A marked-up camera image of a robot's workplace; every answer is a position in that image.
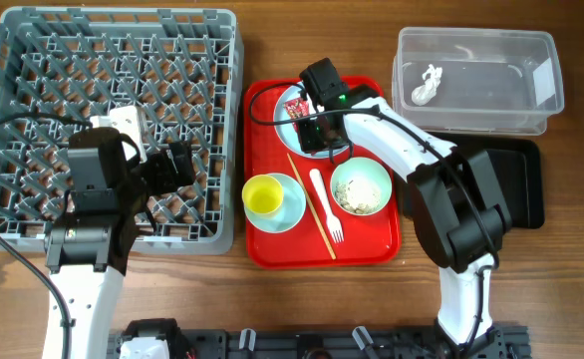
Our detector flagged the grey dishwasher rack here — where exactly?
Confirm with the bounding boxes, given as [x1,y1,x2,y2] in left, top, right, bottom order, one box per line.
[0,7,244,255]

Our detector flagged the white plastic wrapper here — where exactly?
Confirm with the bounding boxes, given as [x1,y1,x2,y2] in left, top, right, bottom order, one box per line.
[411,64,442,106]

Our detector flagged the clear plastic bin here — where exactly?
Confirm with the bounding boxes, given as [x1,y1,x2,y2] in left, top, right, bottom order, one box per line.
[392,27,565,136]

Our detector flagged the red snack wrapper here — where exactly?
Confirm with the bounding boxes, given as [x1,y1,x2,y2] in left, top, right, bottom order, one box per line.
[283,98,309,120]

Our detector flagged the small light blue bowl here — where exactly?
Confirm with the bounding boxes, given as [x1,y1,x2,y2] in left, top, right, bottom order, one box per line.
[244,173,306,233]

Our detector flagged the yellow plastic cup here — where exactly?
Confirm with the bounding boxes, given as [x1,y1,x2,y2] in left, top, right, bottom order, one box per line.
[241,175,284,217]

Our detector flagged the black tray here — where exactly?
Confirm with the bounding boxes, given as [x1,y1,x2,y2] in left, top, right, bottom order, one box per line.
[434,133,545,229]

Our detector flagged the white plastic fork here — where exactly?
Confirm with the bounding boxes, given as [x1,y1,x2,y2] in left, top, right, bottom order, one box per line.
[309,169,344,243]

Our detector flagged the large light blue plate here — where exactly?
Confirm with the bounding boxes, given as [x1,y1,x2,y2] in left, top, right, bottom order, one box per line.
[273,86,329,160]

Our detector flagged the red plastic tray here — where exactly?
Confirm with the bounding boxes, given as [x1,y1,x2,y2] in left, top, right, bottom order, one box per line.
[243,79,401,269]

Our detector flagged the wooden chopstick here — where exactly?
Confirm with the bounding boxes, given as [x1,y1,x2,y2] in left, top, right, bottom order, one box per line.
[286,153,337,260]

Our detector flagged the mint green bowl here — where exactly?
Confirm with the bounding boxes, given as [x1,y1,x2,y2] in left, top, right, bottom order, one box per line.
[330,157,393,216]

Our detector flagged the rice and food scraps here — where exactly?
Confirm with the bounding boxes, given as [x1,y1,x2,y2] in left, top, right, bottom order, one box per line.
[334,176,382,214]

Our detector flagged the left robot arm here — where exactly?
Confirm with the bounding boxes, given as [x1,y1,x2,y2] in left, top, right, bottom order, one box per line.
[43,128,196,358]

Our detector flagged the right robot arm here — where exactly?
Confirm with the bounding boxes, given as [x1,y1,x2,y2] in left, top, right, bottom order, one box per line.
[298,58,512,358]

